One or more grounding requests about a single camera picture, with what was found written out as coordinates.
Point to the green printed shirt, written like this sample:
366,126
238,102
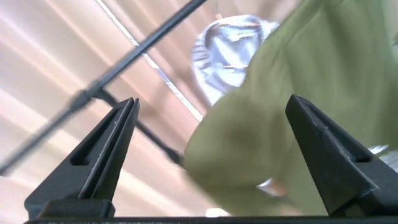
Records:
311,62

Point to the black clothes rack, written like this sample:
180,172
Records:
149,40

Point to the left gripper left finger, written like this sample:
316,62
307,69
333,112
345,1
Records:
59,189

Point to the beige curtain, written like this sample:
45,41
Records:
46,46

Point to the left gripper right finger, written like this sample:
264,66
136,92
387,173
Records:
339,180

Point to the pale grey shorts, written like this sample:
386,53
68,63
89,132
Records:
224,56

